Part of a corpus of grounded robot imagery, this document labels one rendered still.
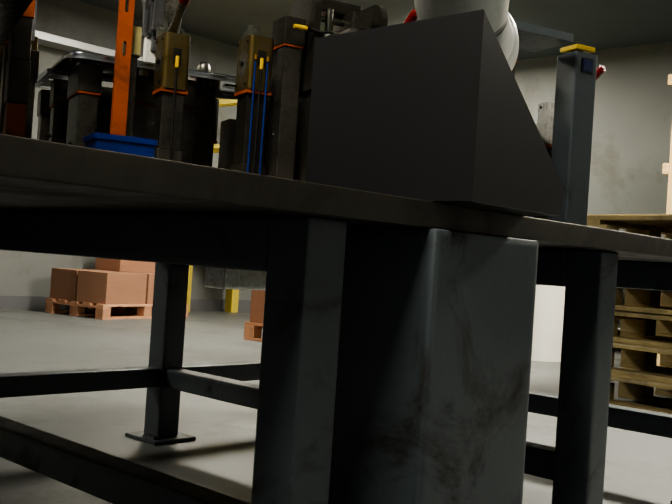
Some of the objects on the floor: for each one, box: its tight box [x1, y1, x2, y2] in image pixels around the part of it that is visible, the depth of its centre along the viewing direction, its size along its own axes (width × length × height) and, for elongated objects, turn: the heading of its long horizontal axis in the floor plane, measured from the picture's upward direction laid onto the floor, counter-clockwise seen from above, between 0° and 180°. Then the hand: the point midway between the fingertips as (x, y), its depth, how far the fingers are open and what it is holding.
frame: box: [0, 210, 672, 504], centre depth 206 cm, size 256×161×66 cm
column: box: [328, 226, 539, 504], centre depth 153 cm, size 31×31×66 cm
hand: (151, 53), depth 203 cm, fingers closed, pressing on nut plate
